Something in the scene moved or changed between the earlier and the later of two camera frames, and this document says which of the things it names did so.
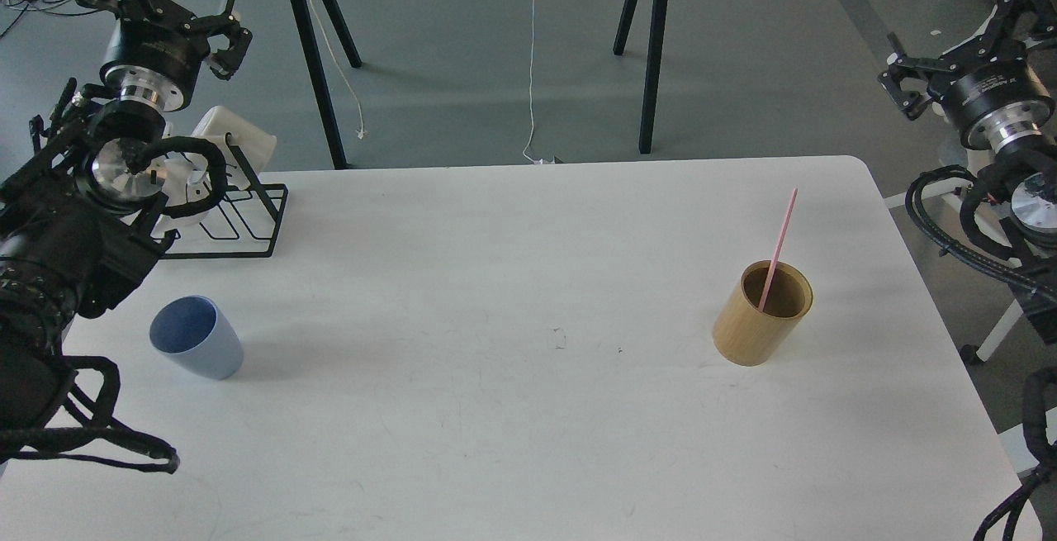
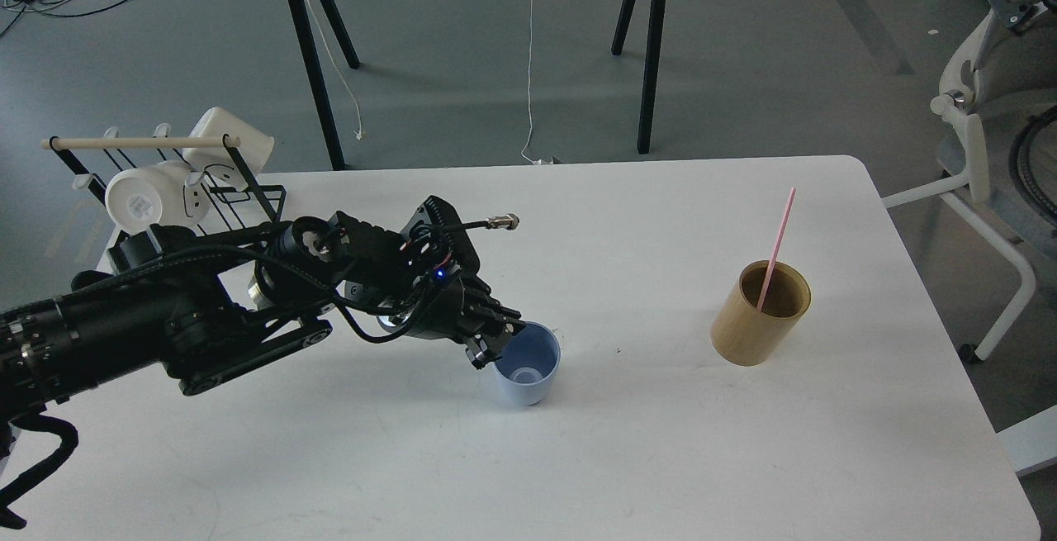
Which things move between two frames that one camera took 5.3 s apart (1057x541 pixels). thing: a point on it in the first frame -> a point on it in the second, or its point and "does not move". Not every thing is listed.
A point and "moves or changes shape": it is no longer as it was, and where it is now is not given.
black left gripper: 152,34 -> 426,272
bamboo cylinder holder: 746,336 does not move
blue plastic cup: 195,331 moves or changes shape
